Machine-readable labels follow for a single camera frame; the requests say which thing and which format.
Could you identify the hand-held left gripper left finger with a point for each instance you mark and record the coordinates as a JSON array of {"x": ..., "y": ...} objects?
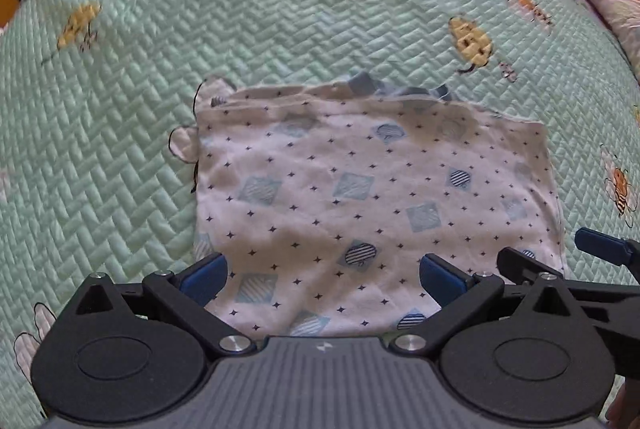
[{"x": 202, "y": 276}]

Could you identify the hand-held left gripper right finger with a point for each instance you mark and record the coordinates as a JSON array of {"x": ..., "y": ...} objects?
[{"x": 440, "y": 280}]

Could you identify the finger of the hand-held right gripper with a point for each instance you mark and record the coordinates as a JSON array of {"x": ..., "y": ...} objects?
[
  {"x": 520, "y": 264},
  {"x": 600, "y": 246}
]

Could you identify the white printed shirt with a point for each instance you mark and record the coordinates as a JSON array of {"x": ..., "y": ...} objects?
[{"x": 350, "y": 209}]

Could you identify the green quilted bee bedspread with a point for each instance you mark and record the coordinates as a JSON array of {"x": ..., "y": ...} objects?
[{"x": 125, "y": 134}]

